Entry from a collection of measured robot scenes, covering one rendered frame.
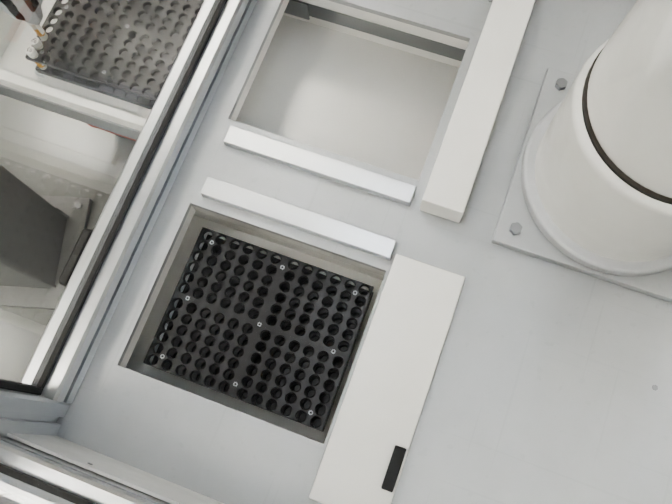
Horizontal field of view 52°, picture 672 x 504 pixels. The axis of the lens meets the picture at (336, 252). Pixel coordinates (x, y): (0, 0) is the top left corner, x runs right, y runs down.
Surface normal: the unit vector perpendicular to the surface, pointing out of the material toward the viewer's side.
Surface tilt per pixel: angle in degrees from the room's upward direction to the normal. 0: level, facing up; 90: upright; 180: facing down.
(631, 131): 90
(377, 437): 0
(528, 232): 0
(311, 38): 0
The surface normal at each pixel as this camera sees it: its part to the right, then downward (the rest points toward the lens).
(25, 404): 0.94, 0.33
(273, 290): -0.04, -0.28
